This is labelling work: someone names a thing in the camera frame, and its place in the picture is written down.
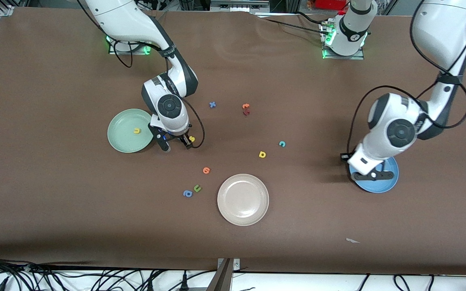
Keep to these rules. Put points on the red box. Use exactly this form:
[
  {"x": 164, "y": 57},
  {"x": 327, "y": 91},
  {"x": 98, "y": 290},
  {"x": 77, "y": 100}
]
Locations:
[{"x": 330, "y": 4}]

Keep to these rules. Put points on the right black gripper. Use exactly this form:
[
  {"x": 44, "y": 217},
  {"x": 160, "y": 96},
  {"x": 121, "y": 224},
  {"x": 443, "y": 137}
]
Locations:
[{"x": 183, "y": 138}]

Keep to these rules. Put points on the brown table cover sheet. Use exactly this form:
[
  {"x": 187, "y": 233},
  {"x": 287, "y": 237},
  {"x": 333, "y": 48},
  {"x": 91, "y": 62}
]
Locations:
[{"x": 55, "y": 202}]

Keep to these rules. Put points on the blue foam letter a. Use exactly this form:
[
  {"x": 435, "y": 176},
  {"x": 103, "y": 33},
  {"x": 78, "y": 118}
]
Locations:
[{"x": 187, "y": 193}]

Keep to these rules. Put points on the beige plate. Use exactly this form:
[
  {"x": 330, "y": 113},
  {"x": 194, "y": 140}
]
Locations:
[{"x": 243, "y": 200}]

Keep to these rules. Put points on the white paper scrap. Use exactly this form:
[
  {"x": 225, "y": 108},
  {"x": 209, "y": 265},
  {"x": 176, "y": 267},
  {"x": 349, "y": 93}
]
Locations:
[{"x": 351, "y": 241}]

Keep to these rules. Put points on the grey power strip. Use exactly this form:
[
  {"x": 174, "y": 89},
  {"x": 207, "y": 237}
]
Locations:
[{"x": 237, "y": 5}]

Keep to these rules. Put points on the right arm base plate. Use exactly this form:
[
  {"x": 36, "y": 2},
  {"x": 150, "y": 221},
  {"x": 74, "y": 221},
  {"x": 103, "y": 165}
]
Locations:
[{"x": 138, "y": 52}]

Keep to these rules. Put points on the metal table edge bracket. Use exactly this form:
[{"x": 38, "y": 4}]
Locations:
[{"x": 225, "y": 279}]

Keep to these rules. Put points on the blue plate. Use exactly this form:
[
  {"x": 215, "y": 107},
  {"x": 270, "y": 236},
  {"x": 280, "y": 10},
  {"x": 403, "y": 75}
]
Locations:
[{"x": 378, "y": 186}]

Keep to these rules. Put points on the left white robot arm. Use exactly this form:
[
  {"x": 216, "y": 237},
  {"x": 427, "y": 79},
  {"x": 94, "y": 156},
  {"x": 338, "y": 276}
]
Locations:
[{"x": 378, "y": 117}]

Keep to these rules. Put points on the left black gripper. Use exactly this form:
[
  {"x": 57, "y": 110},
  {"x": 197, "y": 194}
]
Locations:
[{"x": 344, "y": 159}]

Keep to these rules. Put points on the green plate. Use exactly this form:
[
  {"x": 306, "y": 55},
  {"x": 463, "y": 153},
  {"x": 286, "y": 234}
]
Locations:
[{"x": 126, "y": 139}]

